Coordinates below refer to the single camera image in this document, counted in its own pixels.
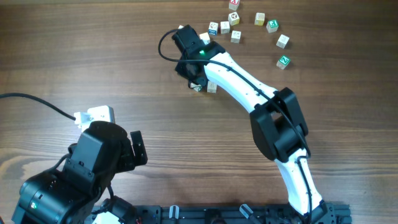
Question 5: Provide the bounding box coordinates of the wooden block number eight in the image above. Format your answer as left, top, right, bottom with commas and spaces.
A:
200, 32, 211, 45

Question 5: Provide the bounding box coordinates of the red X wooden block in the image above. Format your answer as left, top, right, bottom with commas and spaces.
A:
229, 0, 240, 11

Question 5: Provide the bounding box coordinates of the blue sided wooden block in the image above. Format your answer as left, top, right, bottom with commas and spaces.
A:
208, 22, 218, 35

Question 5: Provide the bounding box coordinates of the wooden block number nine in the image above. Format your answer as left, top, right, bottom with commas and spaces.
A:
190, 83, 203, 92

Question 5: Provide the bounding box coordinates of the wooden block beside blue one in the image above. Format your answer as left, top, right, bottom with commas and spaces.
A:
220, 21, 230, 34

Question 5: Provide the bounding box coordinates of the green letter wooden block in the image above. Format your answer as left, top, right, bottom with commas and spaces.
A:
266, 19, 279, 33

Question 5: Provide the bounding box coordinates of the yellow wooden block with animal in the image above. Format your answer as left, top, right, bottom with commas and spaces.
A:
228, 12, 240, 26

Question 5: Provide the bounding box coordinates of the wooden block number one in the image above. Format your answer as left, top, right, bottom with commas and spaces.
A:
231, 30, 241, 44

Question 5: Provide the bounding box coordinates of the white wooden block far right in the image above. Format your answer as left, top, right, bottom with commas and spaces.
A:
276, 34, 289, 49

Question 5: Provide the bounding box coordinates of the green Z wooden block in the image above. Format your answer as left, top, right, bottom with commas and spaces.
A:
276, 55, 291, 70

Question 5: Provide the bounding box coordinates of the wooden block red picture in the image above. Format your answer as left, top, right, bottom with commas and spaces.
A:
206, 81, 218, 93

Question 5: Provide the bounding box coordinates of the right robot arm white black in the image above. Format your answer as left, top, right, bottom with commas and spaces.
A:
171, 25, 322, 223

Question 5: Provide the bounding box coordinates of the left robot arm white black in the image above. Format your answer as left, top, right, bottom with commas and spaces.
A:
12, 121, 147, 224

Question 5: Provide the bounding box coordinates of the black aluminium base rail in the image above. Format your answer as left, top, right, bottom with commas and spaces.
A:
74, 203, 352, 224

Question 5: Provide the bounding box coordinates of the yellow plain wooden block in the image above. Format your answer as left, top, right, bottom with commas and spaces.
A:
254, 12, 265, 26

